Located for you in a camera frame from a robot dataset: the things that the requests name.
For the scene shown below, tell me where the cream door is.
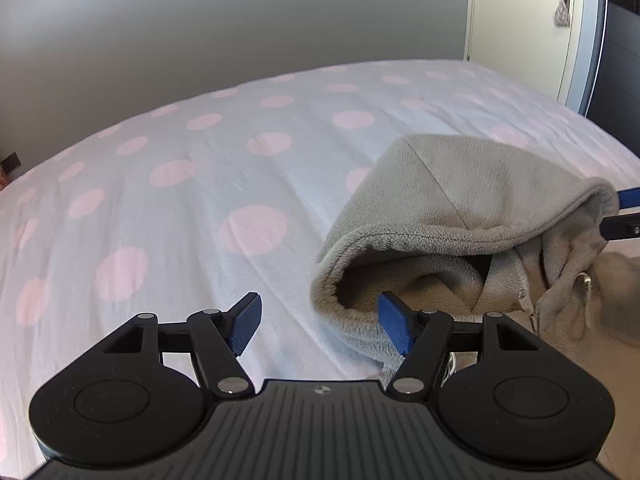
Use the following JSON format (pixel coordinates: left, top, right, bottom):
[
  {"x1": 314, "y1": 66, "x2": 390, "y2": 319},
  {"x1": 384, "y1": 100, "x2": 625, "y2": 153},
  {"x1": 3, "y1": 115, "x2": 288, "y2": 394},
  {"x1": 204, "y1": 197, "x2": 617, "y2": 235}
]
[{"x1": 465, "y1": 0, "x2": 609, "y2": 117}]

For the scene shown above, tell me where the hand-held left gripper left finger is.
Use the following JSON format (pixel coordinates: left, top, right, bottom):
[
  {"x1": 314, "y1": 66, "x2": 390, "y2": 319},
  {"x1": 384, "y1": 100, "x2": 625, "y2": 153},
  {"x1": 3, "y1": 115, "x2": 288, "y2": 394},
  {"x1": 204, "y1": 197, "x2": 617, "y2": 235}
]
[{"x1": 95, "y1": 291, "x2": 264, "y2": 400}]

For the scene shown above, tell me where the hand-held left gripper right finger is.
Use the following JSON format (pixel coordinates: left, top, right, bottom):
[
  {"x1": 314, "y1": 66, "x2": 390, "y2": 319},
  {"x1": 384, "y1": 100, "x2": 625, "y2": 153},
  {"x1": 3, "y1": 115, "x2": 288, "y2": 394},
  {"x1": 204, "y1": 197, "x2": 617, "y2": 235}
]
[{"x1": 376, "y1": 291, "x2": 548, "y2": 399}]

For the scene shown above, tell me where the pink polka dot bed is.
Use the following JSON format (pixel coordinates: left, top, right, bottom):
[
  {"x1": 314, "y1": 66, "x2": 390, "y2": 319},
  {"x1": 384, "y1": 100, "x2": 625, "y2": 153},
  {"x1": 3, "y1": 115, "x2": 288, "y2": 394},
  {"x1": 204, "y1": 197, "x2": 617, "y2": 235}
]
[{"x1": 0, "y1": 59, "x2": 640, "y2": 476}]

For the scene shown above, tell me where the grey-beige fleece zip hoodie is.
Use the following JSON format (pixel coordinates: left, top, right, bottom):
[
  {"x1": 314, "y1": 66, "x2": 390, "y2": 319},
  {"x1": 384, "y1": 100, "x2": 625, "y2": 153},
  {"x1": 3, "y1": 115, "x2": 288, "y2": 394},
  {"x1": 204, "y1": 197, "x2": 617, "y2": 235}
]
[{"x1": 310, "y1": 132, "x2": 640, "y2": 480}]

